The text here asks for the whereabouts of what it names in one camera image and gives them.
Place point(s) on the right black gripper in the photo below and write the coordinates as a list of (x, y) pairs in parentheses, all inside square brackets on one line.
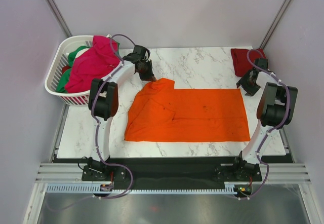
[(242, 82)]

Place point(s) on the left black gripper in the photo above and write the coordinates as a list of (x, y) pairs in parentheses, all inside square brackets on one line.
[(150, 76)]

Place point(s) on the orange t-shirt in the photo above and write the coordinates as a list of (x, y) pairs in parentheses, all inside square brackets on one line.
[(162, 113)]

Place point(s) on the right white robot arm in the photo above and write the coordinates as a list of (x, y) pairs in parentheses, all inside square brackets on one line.
[(275, 109)]

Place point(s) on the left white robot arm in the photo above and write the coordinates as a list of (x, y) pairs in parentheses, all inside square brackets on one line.
[(103, 98)]

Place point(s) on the folded dark red t-shirt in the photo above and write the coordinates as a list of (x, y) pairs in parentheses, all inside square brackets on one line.
[(240, 60)]

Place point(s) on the magenta t-shirt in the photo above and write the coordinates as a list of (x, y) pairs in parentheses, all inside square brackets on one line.
[(95, 63)]

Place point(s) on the red garment in basket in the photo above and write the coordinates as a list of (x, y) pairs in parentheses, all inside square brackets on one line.
[(66, 70)]

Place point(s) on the green t-shirt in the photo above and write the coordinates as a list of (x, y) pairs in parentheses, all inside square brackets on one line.
[(71, 57)]

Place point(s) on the white plastic laundry basket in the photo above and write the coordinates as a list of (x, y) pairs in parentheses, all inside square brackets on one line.
[(61, 59)]

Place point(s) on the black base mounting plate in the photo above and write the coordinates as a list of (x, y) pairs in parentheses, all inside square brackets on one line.
[(179, 171)]

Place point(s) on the white slotted cable duct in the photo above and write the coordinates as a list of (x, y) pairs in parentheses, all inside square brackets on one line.
[(96, 188)]

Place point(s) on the aluminium frame rail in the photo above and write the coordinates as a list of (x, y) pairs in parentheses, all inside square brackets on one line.
[(59, 173)]

